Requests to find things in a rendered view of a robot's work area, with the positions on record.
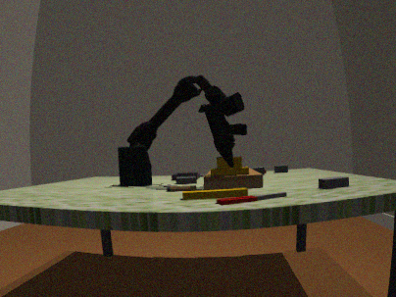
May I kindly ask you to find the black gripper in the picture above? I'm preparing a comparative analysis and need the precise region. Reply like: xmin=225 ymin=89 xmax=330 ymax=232
xmin=209 ymin=118 xmax=235 ymax=168

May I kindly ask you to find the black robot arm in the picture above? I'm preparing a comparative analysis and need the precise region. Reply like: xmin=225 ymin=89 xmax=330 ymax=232
xmin=127 ymin=75 xmax=247 ymax=151

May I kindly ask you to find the red-handled awl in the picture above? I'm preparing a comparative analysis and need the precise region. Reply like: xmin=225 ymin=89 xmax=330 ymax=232
xmin=217 ymin=192 xmax=287 ymax=205

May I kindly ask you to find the yellow flat bar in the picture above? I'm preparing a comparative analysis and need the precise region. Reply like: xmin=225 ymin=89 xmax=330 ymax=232
xmin=182 ymin=188 xmax=248 ymax=200

